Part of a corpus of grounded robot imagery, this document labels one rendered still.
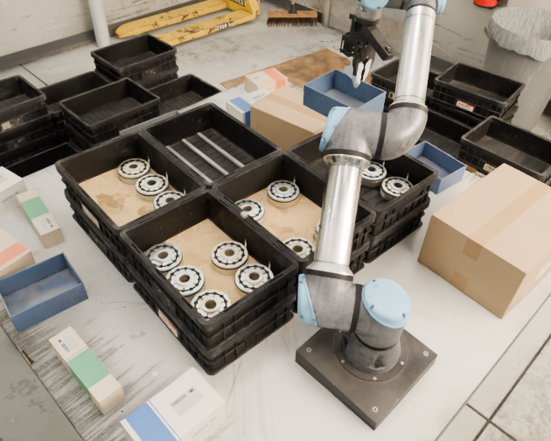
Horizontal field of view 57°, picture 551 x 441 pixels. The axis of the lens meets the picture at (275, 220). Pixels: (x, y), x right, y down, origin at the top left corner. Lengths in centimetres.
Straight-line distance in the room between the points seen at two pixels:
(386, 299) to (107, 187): 97
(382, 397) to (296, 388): 21
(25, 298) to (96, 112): 140
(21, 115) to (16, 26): 183
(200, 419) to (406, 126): 82
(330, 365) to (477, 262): 52
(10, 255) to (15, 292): 11
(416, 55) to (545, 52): 220
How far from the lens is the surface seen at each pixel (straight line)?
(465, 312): 160
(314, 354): 135
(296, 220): 156
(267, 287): 124
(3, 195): 192
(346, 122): 125
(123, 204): 166
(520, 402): 237
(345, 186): 122
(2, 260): 168
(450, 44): 443
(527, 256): 154
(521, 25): 400
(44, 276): 167
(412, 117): 128
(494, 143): 276
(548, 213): 171
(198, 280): 136
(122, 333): 149
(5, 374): 241
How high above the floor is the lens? 188
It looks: 43 degrees down
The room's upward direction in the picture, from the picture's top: 2 degrees clockwise
